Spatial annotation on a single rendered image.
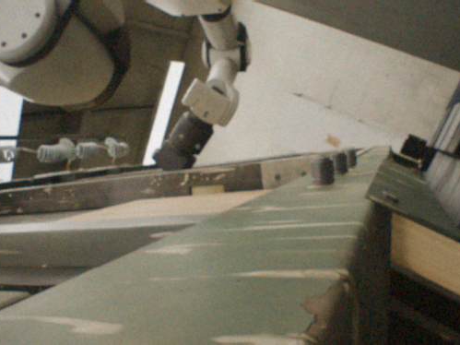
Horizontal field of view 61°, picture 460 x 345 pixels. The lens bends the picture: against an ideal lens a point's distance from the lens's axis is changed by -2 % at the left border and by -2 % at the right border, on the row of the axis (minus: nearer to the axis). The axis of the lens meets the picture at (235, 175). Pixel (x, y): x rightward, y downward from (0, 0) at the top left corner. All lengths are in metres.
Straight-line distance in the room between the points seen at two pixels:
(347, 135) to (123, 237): 4.18
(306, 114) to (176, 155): 3.65
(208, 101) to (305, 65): 5.12
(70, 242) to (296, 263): 0.32
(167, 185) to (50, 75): 0.57
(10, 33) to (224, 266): 0.30
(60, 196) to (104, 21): 0.75
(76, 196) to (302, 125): 3.71
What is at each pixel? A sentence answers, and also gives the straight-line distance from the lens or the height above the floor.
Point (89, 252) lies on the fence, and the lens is 0.43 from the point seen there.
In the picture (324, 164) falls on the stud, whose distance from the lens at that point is 0.42.
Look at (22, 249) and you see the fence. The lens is 0.49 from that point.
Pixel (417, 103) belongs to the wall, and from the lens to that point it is 5.83.
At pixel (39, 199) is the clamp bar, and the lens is 1.21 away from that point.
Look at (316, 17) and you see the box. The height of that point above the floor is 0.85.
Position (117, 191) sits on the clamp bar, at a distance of 1.02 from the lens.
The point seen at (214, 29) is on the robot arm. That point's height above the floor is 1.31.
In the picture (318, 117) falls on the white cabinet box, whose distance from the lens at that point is 4.55.
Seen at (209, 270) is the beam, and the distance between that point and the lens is 0.16.
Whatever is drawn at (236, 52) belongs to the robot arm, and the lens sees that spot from 1.15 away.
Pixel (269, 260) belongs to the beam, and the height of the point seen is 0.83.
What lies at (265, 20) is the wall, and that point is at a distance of 6.28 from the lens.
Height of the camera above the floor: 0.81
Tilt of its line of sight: 17 degrees up
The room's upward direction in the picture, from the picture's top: 64 degrees counter-clockwise
